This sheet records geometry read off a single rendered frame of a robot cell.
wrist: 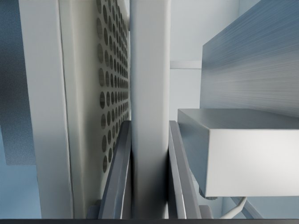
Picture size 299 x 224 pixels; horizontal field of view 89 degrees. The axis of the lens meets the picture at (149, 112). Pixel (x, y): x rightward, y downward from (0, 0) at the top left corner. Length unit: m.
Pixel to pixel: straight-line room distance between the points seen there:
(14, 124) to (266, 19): 0.56
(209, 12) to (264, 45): 3.57
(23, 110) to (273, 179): 0.39
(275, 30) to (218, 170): 0.34
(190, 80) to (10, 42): 3.44
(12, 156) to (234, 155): 0.35
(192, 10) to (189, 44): 0.69
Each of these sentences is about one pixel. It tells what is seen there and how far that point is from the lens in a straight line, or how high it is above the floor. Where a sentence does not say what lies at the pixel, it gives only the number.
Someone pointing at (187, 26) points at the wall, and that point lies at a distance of 3.80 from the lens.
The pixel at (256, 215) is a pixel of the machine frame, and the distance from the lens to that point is 1.28.
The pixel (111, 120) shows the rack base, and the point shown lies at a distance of 0.15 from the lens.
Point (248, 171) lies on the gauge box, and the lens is 0.27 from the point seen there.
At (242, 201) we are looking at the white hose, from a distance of 0.32.
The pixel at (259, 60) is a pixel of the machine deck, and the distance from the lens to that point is 0.49.
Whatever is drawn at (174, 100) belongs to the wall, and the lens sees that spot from 3.55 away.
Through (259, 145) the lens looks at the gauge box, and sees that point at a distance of 0.27.
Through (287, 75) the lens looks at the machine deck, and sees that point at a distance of 0.42.
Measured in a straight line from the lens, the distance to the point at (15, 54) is 0.31.
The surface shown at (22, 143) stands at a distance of 0.33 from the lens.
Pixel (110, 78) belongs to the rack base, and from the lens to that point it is 0.17.
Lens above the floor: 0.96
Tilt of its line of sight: 1 degrees up
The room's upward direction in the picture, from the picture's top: 90 degrees clockwise
